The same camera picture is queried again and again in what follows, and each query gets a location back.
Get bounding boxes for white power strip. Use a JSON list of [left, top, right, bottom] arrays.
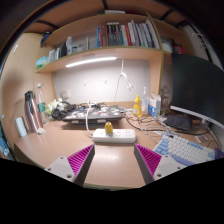
[[93, 129, 137, 143]]

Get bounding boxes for row of upright books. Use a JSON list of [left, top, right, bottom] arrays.
[[96, 19, 160, 49]]

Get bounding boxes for white blue carton box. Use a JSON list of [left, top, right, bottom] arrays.
[[148, 94, 161, 117]]

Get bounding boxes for white hanging cable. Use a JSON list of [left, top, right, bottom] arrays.
[[114, 59, 134, 102]]

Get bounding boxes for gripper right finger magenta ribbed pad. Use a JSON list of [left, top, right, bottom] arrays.
[[134, 144, 184, 184]]

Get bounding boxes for white cup at left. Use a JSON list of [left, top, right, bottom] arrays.
[[16, 117, 27, 137]]

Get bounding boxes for clear pump bottle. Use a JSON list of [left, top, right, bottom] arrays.
[[141, 87, 149, 114]]

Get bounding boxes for yellow charger plug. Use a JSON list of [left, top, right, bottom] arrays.
[[105, 122, 113, 134]]

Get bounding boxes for clear plastic water bottle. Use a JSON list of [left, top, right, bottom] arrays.
[[36, 83, 48, 125]]

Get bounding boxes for yellow squeeze bottle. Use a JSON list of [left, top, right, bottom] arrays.
[[133, 96, 142, 117]]

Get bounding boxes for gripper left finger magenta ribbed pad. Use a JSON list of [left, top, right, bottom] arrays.
[[46, 145, 95, 186]]

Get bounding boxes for white and blue keyboard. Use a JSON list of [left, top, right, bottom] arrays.
[[154, 134, 215, 166]]

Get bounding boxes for black headphones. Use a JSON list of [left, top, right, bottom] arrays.
[[51, 101, 77, 120]]

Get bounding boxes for black computer monitor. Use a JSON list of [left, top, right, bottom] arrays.
[[171, 54, 224, 129]]

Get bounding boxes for white power strip cable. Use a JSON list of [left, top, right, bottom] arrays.
[[85, 103, 95, 137]]

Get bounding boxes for dark laptop with stickers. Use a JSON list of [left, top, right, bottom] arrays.
[[63, 105, 124, 123]]

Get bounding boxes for white bottle on shelf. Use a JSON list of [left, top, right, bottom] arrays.
[[66, 36, 73, 55]]

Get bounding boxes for wooden wall shelf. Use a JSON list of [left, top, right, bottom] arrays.
[[34, 14, 168, 103]]

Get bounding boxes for dark red thermos flask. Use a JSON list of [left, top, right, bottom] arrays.
[[24, 91, 43, 133]]

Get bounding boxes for white LED light bar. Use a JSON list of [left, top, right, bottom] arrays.
[[65, 56, 117, 68]]

